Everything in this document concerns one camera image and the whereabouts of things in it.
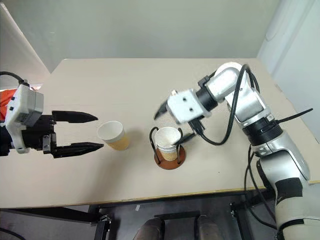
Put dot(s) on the dark rounded shape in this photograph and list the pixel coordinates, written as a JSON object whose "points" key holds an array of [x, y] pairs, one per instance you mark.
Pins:
{"points": [[208, 227], [150, 228]]}

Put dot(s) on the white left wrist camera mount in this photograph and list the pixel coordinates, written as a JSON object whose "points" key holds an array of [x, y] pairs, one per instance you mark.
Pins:
{"points": [[17, 110]]}

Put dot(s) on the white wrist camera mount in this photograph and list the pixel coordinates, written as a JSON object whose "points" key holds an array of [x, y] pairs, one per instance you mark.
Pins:
{"points": [[185, 107], [17, 110]]}

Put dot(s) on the black metal table frame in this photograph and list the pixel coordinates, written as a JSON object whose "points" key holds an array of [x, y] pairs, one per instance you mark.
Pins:
{"points": [[75, 215]]}

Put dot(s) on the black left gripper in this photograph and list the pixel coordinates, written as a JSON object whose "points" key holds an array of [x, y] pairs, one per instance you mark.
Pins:
{"points": [[37, 135]]}

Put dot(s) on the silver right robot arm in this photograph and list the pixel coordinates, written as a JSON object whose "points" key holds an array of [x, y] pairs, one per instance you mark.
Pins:
{"points": [[250, 100]]}

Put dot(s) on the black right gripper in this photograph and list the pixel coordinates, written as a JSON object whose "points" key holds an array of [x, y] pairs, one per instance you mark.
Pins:
{"points": [[196, 126]]}

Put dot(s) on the white partition board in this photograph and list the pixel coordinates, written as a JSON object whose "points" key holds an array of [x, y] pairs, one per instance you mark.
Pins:
{"points": [[17, 45]]}

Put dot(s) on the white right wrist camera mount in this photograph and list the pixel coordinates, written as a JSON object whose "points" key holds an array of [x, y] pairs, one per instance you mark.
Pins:
{"points": [[185, 107]]}

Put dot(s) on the brown ribbed paper cup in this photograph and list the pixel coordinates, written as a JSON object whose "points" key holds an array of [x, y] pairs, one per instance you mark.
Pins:
{"points": [[166, 136], [168, 156], [116, 140]]}

